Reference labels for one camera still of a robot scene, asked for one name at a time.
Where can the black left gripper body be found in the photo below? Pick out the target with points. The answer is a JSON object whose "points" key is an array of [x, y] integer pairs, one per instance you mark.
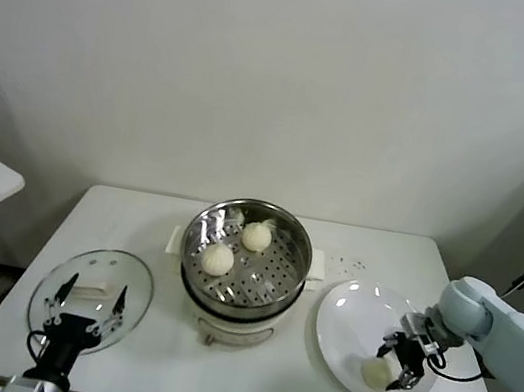
{"points": [[65, 344]]}

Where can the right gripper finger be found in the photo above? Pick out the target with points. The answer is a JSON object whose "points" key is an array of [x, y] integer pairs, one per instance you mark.
{"points": [[385, 347], [404, 381]]}

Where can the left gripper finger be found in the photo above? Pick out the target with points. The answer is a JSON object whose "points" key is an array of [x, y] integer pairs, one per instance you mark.
{"points": [[114, 312], [58, 299]]}

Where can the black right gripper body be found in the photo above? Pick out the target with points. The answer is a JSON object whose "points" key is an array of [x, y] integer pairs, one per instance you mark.
{"points": [[409, 356]]}

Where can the white steamed baozi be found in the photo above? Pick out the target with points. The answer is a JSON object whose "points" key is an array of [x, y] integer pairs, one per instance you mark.
{"points": [[217, 259], [373, 373], [256, 236]]}

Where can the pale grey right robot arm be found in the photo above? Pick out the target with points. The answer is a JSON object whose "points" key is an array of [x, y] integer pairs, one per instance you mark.
{"points": [[520, 343]]}

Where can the stainless steel steamer basket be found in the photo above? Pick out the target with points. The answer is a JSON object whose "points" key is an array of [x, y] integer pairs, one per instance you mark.
{"points": [[277, 280]]}

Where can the round glass pot lid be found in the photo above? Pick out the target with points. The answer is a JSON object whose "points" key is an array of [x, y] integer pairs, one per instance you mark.
{"points": [[140, 281]]}

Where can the round white plate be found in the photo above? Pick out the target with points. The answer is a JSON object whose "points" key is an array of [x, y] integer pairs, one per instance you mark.
{"points": [[348, 313]]}

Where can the cream electric cooker base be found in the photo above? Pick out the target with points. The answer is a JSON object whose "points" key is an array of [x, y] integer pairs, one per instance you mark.
{"points": [[238, 329]]}

